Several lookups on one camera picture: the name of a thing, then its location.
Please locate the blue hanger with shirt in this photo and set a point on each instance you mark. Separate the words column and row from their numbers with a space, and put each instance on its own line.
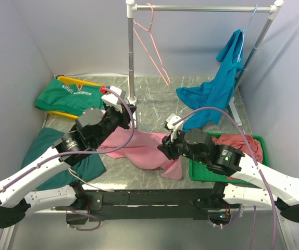
column 239, row 58

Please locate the pink t shirt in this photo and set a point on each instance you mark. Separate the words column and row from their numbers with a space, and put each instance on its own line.
column 142, row 152

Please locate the green printed t shirt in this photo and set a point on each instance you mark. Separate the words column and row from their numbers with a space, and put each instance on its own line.
column 70, row 99

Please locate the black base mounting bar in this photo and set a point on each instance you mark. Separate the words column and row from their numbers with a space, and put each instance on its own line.
column 153, row 204

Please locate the silver clothes rack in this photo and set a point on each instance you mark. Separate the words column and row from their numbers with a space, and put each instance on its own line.
column 132, row 7

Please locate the yellow plastic tray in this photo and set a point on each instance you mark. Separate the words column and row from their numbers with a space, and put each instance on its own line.
column 70, row 81

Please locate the green plastic tray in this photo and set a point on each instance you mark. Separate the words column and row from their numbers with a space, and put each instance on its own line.
column 199, row 172

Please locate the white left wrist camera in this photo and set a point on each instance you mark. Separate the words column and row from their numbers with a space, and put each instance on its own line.
column 112, row 100

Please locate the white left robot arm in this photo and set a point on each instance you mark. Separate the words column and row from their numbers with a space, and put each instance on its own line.
column 18, row 194

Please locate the dark green shorts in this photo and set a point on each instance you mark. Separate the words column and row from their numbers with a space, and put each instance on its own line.
column 86, row 170

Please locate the blue t shirt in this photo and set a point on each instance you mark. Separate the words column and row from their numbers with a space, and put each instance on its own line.
column 218, row 92

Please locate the dusty red t shirt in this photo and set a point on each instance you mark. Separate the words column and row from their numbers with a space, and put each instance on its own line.
column 246, row 143

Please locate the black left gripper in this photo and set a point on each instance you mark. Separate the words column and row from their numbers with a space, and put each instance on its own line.
column 125, row 115

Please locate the light blue wire hanger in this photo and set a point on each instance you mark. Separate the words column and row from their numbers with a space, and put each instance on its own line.
column 141, row 124

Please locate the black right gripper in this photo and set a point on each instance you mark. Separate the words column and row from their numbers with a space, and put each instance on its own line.
column 167, row 147

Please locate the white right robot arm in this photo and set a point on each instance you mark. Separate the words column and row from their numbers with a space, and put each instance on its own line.
column 270, row 188

